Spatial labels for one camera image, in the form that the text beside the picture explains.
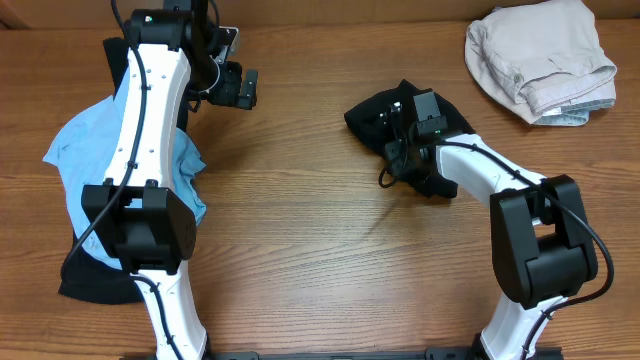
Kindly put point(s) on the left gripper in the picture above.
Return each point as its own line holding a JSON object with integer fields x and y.
{"x": 249, "y": 89}

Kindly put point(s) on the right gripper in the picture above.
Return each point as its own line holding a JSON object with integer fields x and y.
{"x": 393, "y": 128}

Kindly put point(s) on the black t-shirt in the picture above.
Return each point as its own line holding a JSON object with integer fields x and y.
{"x": 438, "y": 120}

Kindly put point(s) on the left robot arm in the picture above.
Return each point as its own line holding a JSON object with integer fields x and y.
{"x": 177, "y": 58}

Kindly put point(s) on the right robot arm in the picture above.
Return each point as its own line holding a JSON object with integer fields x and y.
{"x": 543, "y": 249}

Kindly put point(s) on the folded beige trousers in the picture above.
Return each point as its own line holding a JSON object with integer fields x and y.
{"x": 543, "y": 62}

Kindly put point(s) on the light blue shirt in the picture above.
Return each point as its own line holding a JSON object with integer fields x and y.
{"x": 84, "y": 147}

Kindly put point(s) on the black garment under pile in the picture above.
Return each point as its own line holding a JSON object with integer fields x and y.
{"x": 91, "y": 275}

